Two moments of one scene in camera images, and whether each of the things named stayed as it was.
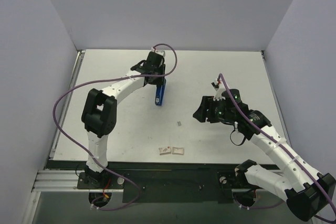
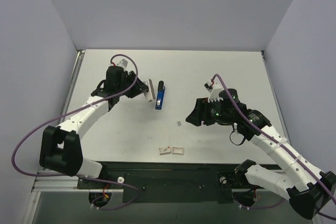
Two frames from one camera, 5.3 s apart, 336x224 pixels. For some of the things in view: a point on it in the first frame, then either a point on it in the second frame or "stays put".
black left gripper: x=160 y=80 -> x=139 y=87
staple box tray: x=178 y=150 stays put
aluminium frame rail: x=51 y=180 stays put
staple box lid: x=165 y=151 stays put
